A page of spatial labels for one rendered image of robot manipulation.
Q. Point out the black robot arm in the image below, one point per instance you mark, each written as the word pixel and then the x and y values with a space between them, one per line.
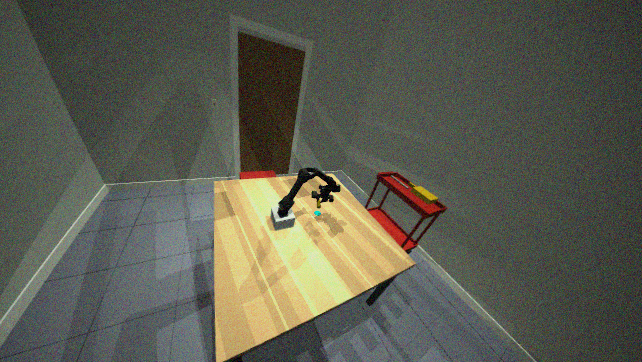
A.
pixel 303 176

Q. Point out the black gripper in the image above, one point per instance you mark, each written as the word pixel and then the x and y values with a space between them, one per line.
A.
pixel 325 197

